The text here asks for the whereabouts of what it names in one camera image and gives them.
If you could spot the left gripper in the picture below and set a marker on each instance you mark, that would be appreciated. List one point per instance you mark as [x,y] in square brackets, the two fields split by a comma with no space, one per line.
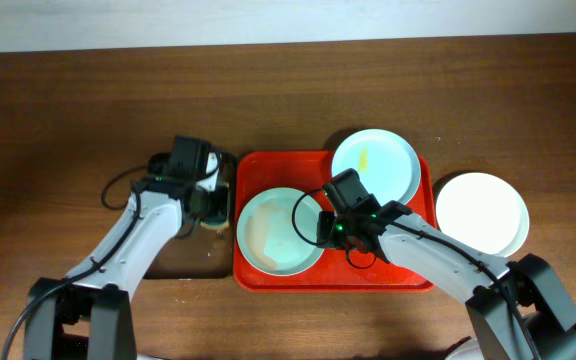
[216,206]

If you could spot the green yellow sponge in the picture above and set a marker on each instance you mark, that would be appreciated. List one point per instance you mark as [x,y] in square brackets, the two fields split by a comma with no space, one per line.
[215,226]

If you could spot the pale green plate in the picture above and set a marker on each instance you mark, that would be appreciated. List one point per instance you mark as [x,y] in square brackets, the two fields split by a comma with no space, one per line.
[276,229]

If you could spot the light blue plate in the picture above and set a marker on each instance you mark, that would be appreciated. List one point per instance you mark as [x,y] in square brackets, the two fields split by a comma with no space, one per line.
[387,165]

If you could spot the white plate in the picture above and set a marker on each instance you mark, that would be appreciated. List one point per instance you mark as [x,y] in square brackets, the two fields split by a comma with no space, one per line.
[484,212]

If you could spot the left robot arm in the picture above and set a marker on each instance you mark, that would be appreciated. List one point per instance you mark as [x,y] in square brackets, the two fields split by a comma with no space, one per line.
[87,314]

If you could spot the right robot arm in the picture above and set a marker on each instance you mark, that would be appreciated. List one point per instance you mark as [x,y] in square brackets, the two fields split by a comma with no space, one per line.
[518,309]

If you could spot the black plastic tray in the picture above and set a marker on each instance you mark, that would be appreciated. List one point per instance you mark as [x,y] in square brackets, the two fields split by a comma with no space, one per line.
[197,253]

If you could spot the red plastic tray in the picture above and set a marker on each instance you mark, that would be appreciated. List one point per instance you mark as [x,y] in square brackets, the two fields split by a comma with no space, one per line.
[305,170]

